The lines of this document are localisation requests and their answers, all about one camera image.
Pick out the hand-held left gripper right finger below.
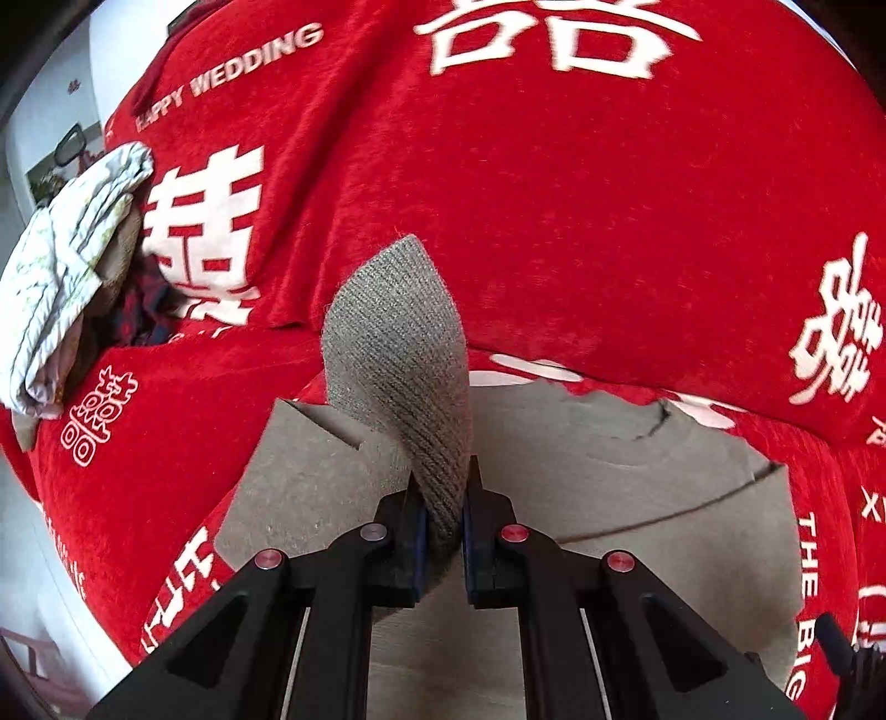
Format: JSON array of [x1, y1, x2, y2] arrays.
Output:
[[462, 457, 808, 720]]

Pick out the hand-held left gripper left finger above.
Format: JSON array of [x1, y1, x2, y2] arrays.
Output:
[[89, 476, 426, 720]]

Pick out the grey knit garment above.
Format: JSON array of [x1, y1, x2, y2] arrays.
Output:
[[213, 234, 804, 720]]

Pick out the red printed blanket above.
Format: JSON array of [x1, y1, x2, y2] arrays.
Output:
[[0, 0, 886, 720]]

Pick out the dark plaid cloth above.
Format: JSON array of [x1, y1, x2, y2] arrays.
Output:
[[112, 252, 192, 348]]

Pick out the wooden chair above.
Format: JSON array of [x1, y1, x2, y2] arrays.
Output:
[[0, 626, 92, 720]]

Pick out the beige cloth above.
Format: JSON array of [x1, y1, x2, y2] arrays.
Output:
[[10, 197, 146, 452]]

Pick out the white patterned cloth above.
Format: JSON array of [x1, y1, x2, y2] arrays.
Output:
[[0, 141, 155, 420]]

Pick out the dark mirror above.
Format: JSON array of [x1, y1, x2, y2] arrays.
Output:
[[54, 123, 88, 168]]

